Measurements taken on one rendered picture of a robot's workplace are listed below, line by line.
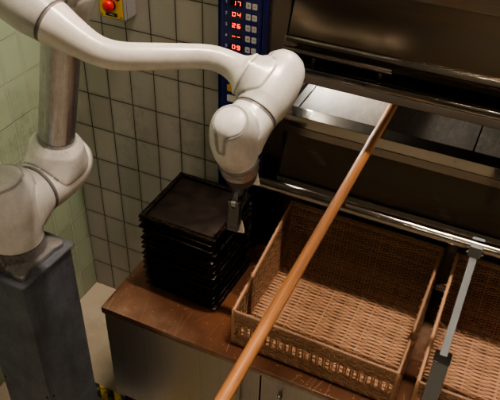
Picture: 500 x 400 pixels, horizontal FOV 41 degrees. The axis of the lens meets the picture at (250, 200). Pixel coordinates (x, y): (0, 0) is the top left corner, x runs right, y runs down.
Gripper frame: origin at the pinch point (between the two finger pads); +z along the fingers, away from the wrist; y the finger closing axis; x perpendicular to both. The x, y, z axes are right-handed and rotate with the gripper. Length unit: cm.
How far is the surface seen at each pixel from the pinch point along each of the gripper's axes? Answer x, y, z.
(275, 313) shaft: 15.2, 27.1, -7.8
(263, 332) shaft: 14.3, 32.3, -10.6
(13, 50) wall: -97, -46, 26
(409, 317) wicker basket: 51, -5, 76
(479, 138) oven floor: 58, -56, 36
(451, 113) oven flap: 45, -42, 4
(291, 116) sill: -2, -50, 37
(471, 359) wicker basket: 73, 5, 70
